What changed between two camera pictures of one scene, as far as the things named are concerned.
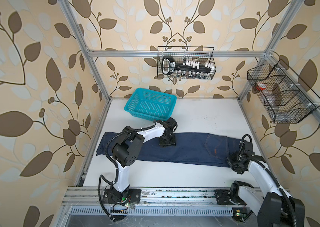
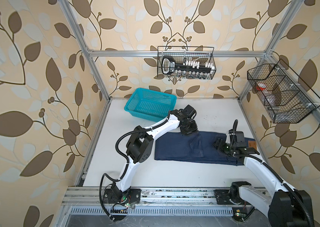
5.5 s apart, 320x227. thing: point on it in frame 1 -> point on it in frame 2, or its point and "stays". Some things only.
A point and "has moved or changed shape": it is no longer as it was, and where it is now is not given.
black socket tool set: x=187 y=69 stays
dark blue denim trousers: x=199 y=149 has moved or changed shape
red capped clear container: x=261 y=86 stays
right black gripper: x=229 y=160 -> x=219 y=144
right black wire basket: x=287 y=98 stays
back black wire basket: x=186 y=62 stays
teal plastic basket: x=150 y=104 stays
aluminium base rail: x=76 y=201 stays
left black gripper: x=172 y=143 -> x=192 y=131
